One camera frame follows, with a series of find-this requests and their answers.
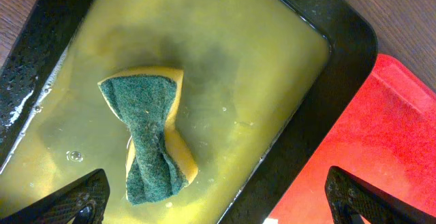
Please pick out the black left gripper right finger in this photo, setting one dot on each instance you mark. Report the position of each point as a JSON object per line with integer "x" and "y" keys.
{"x": 353, "y": 200}

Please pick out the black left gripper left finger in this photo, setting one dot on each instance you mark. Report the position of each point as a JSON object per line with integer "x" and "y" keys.
{"x": 81, "y": 201}

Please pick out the red plastic serving tray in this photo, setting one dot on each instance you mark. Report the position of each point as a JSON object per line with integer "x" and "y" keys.
{"x": 385, "y": 136}

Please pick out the yellow green scrub sponge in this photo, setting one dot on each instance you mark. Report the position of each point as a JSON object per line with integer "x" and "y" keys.
{"x": 159, "y": 163}

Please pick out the black tray with yellow water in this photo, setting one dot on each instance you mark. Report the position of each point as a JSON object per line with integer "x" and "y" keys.
{"x": 264, "y": 82}

